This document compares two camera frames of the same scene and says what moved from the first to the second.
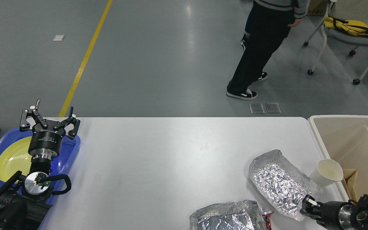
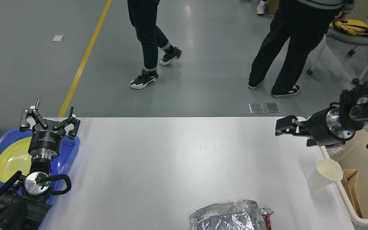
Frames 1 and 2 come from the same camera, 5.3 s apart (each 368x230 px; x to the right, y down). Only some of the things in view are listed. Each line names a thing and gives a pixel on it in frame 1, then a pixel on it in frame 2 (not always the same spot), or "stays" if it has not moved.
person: x=251 y=41 to x=143 y=15
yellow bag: x=353 y=27 stays
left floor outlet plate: x=256 y=108 stays
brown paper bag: x=350 y=177 stays
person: x=266 y=27 to x=306 y=22
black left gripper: x=45 y=142 stays
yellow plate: x=14 y=157 stays
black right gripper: x=337 y=215 to x=325 y=128
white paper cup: x=326 y=172 stays
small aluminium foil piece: x=282 y=184 to x=332 y=150
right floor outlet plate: x=273 y=108 stays
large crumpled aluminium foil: x=242 y=215 stays
